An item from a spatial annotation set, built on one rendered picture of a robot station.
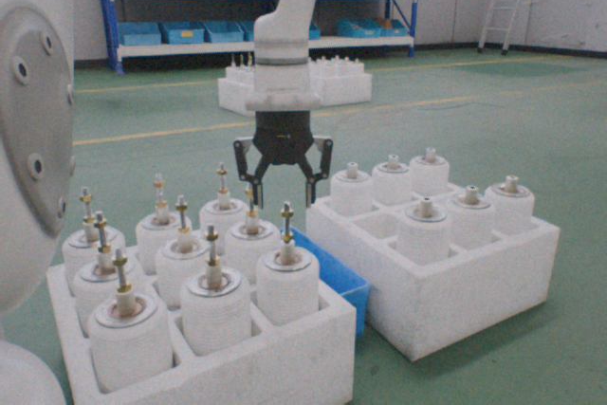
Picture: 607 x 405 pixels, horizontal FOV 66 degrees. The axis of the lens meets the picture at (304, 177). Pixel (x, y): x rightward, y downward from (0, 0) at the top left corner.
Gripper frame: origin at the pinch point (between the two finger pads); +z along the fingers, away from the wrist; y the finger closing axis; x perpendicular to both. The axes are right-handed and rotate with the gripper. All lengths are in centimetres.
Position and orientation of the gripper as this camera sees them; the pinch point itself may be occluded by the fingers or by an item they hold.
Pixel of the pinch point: (284, 198)
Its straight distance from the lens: 68.3
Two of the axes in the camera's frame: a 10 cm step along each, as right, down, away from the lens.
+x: 0.5, 3.3, -9.4
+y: -10.0, 0.2, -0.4
